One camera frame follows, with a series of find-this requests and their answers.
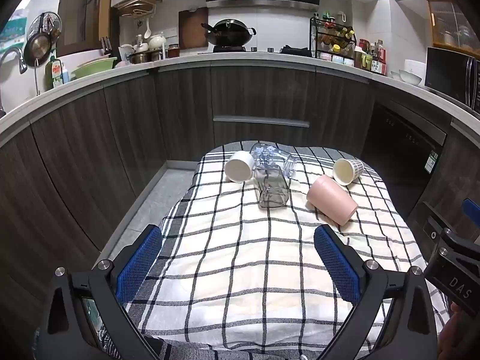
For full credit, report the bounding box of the black and white checked cloth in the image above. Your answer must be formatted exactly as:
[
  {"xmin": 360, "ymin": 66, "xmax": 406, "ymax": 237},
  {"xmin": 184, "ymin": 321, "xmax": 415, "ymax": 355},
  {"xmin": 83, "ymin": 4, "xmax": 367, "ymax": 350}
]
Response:
[{"xmin": 94, "ymin": 140, "xmax": 451, "ymax": 357}]

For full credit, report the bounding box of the steel faucet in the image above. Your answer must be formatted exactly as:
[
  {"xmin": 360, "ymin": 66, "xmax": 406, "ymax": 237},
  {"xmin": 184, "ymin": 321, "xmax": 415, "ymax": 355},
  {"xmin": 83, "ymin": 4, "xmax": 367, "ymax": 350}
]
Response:
[{"xmin": 0, "ymin": 47, "xmax": 29, "ymax": 118}]

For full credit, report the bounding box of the clear round glass cup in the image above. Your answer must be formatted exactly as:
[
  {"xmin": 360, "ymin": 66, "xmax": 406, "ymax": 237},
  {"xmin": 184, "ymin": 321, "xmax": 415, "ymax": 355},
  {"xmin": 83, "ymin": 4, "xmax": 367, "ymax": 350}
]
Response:
[{"xmin": 250, "ymin": 142, "xmax": 299, "ymax": 179}]

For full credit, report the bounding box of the pink cup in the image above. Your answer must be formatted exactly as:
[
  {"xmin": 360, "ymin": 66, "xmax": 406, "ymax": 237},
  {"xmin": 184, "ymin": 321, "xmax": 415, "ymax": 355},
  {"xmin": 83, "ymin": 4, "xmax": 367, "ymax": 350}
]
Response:
[{"xmin": 306, "ymin": 175, "xmax": 359, "ymax": 227}]

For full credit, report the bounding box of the white bowl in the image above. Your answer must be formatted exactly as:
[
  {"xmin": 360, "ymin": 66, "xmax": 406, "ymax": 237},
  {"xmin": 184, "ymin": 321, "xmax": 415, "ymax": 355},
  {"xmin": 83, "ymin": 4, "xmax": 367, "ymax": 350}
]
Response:
[{"xmin": 391, "ymin": 68, "xmax": 423, "ymax": 86}]

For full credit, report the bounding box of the steel drawer handle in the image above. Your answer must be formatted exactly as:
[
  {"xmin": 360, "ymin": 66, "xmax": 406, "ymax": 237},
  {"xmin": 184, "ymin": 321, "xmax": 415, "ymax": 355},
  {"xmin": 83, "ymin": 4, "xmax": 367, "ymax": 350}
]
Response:
[{"xmin": 212, "ymin": 115, "xmax": 311, "ymax": 128}]

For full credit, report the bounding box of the wall poster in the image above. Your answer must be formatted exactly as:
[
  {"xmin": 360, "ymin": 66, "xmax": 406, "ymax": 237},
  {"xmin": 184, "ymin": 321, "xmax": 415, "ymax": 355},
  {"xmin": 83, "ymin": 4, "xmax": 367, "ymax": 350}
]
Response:
[{"xmin": 0, "ymin": 7, "xmax": 30, "ymax": 50}]

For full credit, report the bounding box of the gas stove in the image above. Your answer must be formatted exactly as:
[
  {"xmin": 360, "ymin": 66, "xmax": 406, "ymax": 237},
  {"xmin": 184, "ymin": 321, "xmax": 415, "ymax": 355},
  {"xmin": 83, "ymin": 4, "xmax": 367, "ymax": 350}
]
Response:
[{"xmin": 197, "ymin": 45, "xmax": 286, "ymax": 55}]

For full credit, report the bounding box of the wall rack with boards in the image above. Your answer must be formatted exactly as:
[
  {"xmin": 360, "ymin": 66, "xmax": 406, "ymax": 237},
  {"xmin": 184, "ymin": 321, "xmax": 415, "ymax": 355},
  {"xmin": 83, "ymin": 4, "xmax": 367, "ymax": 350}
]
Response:
[{"xmin": 114, "ymin": 0, "xmax": 163, "ymax": 19}]

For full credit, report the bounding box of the wooden glass-door cabinet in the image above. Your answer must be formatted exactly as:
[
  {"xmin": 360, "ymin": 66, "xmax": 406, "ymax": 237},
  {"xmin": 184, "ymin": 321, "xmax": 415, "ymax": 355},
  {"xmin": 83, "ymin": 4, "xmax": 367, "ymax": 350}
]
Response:
[{"xmin": 427, "ymin": 0, "xmax": 478, "ymax": 52}]

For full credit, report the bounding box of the person's right hand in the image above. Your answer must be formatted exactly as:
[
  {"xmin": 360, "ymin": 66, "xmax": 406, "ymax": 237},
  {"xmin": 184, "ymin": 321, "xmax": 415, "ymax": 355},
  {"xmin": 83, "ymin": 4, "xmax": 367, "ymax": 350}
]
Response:
[{"xmin": 438, "ymin": 302, "xmax": 480, "ymax": 360}]

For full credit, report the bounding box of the hanging frying pan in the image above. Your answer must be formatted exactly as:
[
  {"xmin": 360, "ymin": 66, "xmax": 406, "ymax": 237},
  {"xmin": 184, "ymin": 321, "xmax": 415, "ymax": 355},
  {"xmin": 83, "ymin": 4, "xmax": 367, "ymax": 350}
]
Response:
[{"xmin": 23, "ymin": 13, "xmax": 52, "ymax": 68}]

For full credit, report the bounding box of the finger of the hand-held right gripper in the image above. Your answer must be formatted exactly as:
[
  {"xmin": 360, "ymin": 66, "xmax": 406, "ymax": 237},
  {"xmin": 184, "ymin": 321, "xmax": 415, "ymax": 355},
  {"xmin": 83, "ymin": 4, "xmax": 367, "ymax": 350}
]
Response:
[{"xmin": 423, "ymin": 198, "xmax": 480, "ymax": 241}]

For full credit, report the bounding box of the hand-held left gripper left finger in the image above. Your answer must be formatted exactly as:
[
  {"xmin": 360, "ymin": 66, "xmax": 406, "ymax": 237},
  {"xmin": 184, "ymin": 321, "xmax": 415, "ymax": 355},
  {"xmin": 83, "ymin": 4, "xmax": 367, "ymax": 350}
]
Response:
[{"xmin": 37, "ymin": 224, "xmax": 164, "ymax": 360}]

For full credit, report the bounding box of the plain white cup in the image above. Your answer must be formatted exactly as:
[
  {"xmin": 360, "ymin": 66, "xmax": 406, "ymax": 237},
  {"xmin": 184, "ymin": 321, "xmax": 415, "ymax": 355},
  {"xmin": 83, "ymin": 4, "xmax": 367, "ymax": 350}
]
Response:
[{"xmin": 224, "ymin": 151, "xmax": 256, "ymax": 184}]

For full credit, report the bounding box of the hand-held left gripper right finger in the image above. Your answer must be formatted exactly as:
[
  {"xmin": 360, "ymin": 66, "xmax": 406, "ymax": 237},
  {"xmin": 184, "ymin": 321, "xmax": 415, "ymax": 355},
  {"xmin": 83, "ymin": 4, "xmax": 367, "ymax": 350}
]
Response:
[{"xmin": 313, "ymin": 224, "xmax": 439, "ymax": 360}]

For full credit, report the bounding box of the grey striped cloth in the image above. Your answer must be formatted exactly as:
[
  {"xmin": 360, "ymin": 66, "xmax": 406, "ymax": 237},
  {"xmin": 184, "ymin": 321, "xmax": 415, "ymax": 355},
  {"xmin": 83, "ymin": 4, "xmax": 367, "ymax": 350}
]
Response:
[{"xmin": 98, "ymin": 322, "xmax": 331, "ymax": 360}]

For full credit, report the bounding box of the steel pot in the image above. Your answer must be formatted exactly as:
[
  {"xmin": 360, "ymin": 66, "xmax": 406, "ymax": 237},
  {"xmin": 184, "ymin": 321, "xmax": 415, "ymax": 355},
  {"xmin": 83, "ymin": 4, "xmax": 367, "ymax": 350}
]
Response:
[{"xmin": 128, "ymin": 50, "xmax": 153, "ymax": 65}]

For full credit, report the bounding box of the white cup with striped print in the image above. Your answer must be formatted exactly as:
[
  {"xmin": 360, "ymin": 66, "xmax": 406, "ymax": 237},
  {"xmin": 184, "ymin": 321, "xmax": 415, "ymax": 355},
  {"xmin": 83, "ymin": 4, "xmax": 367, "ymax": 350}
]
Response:
[{"xmin": 332, "ymin": 158, "xmax": 365, "ymax": 186}]

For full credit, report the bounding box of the wooden cutting board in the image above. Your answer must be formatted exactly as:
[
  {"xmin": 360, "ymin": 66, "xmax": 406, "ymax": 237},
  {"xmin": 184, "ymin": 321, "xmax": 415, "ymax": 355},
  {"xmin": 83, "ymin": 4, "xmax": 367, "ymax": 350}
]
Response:
[{"xmin": 178, "ymin": 7, "xmax": 209, "ymax": 50}]

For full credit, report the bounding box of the green basin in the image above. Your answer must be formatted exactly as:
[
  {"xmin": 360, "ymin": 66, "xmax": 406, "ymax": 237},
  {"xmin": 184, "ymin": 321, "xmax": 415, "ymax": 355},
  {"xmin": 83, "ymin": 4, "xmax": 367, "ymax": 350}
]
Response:
[{"xmin": 71, "ymin": 56, "xmax": 118, "ymax": 80}]

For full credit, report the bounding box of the black spice rack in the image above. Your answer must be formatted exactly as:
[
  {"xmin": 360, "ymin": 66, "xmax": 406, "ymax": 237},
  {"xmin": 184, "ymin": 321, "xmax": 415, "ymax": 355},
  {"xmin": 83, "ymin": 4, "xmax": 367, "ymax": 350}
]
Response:
[{"xmin": 309, "ymin": 13, "xmax": 357, "ymax": 61}]

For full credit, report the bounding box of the black dishwasher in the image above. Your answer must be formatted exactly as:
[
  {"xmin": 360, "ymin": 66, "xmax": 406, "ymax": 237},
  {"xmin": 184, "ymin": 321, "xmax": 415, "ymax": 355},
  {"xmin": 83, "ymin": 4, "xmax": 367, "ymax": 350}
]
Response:
[{"xmin": 359, "ymin": 100, "xmax": 449, "ymax": 216}]

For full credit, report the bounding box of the grey square glass cup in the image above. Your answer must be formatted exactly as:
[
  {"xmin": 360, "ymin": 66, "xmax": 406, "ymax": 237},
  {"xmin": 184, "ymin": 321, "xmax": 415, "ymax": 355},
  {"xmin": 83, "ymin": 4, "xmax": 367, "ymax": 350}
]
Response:
[{"xmin": 254, "ymin": 165, "xmax": 290, "ymax": 209}]

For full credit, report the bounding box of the black wok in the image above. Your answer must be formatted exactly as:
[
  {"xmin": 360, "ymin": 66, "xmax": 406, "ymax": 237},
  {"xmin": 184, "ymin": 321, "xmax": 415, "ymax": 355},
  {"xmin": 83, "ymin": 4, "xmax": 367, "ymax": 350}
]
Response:
[{"xmin": 201, "ymin": 19, "xmax": 258, "ymax": 48}]

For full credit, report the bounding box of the black microwave oven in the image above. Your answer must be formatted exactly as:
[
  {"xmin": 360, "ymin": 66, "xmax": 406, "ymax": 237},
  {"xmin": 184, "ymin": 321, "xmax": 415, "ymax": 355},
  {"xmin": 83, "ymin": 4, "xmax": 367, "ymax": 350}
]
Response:
[{"xmin": 424, "ymin": 46, "xmax": 480, "ymax": 114}]

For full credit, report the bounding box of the green dish soap bottle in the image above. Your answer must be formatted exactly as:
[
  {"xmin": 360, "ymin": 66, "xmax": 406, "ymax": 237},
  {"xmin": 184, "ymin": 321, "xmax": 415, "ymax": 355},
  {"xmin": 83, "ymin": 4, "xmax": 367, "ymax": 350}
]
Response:
[{"xmin": 45, "ymin": 56, "xmax": 64, "ymax": 90}]

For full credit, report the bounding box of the dark sauce bottle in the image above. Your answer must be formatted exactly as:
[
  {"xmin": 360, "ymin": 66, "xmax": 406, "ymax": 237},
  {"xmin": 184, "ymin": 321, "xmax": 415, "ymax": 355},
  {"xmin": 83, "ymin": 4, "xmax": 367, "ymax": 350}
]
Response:
[{"xmin": 371, "ymin": 43, "xmax": 387, "ymax": 76}]

